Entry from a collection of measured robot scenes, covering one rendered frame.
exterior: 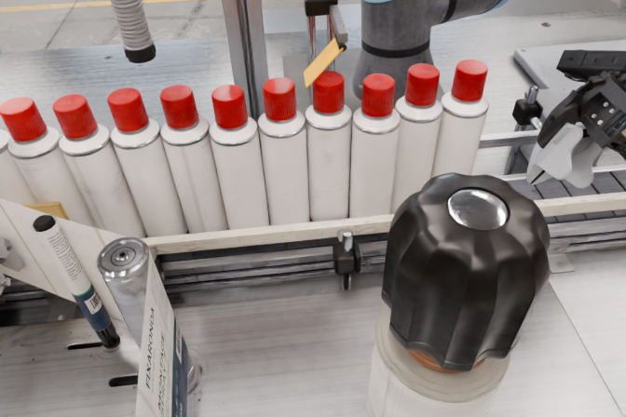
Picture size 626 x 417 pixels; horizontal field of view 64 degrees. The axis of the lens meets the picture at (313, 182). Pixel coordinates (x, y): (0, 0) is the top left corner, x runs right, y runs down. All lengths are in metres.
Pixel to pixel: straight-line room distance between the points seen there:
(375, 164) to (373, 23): 0.34
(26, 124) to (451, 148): 0.45
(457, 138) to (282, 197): 0.21
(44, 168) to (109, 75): 0.57
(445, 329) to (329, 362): 0.28
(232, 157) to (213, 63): 0.59
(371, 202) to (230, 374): 0.24
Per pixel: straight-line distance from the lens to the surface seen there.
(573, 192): 0.76
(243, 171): 0.54
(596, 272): 0.74
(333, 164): 0.56
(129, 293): 0.40
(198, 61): 1.12
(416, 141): 0.56
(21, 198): 0.64
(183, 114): 0.52
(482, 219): 0.25
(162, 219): 0.61
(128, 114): 0.53
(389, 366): 0.33
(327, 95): 0.52
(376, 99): 0.51
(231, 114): 0.51
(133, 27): 0.59
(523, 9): 1.38
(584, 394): 0.57
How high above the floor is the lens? 1.35
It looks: 43 degrees down
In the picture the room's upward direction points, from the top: 2 degrees counter-clockwise
